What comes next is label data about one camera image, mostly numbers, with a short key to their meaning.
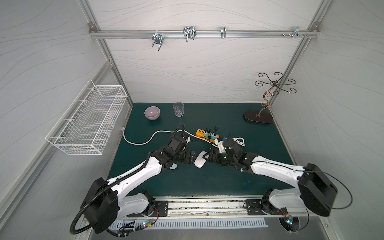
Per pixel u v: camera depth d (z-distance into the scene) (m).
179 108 1.12
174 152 0.62
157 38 0.78
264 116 1.11
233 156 0.64
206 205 0.75
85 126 0.69
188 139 0.76
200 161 0.88
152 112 1.10
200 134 1.01
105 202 0.39
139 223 0.70
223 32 0.78
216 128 0.89
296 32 0.76
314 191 0.42
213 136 0.92
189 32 0.77
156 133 1.02
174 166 0.91
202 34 0.78
